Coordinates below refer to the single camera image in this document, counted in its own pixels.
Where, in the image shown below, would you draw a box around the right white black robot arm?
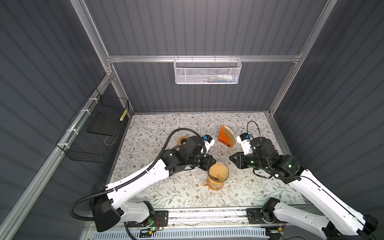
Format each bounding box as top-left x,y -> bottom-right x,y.
230,133 -> 378,240

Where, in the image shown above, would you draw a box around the wooden dripper ring stand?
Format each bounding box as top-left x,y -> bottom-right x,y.
208,179 -> 226,187

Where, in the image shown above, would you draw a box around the black pad in side basket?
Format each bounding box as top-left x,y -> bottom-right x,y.
87,113 -> 121,137

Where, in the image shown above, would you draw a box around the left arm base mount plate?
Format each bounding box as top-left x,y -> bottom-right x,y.
127,210 -> 169,228

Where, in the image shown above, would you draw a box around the orange glass carafe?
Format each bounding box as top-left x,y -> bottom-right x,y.
203,179 -> 225,191

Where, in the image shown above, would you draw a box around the pens in white basket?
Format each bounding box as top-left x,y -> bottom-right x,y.
199,74 -> 238,84

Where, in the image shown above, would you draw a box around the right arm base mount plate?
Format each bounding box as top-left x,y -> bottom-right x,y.
246,208 -> 286,225

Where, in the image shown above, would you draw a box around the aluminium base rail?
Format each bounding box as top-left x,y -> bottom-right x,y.
86,206 -> 310,230

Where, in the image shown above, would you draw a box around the white wire wall basket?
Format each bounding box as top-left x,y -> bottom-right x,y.
173,58 -> 242,85

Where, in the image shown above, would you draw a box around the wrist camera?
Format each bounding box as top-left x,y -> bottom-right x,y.
203,135 -> 215,154
236,133 -> 253,155

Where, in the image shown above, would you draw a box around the black wire side basket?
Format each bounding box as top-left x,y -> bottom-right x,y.
57,91 -> 130,164

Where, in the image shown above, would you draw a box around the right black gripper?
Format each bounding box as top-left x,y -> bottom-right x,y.
226,150 -> 267,171

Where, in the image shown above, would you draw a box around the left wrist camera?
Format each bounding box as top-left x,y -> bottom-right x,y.
203,135 -> 215,154

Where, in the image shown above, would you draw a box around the brown paper coffee filters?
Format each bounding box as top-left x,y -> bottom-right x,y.
227,128 -> 237,146

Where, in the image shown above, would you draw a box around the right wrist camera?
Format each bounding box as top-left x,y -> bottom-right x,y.
236,133 -> 253,155

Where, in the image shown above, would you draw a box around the black corrugated cable conduit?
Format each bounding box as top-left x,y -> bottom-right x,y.
68,128 -> 202,240

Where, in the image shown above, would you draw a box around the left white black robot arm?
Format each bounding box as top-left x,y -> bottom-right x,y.
90,135 -> 216,232

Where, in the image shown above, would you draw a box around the orange coffee filter box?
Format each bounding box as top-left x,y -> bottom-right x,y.
219,126 -> 234,148

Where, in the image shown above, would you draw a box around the yellow marker in black basket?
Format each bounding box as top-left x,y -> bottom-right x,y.
120,109 -> 129,122

